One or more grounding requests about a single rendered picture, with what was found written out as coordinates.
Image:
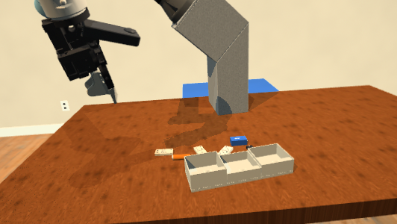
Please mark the orange cylinder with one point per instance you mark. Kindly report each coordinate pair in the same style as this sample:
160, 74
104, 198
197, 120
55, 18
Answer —
179, 157

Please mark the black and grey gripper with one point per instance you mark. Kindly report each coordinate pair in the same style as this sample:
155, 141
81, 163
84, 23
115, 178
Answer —
78, 54

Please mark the cream three-compartment bin rack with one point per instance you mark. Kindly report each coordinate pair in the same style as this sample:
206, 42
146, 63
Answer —
210, 170

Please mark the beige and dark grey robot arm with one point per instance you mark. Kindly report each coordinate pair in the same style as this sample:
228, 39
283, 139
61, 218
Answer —
64, 9

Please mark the cream domino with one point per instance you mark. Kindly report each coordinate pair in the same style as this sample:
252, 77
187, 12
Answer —
226, 150
199, 150
160, 152

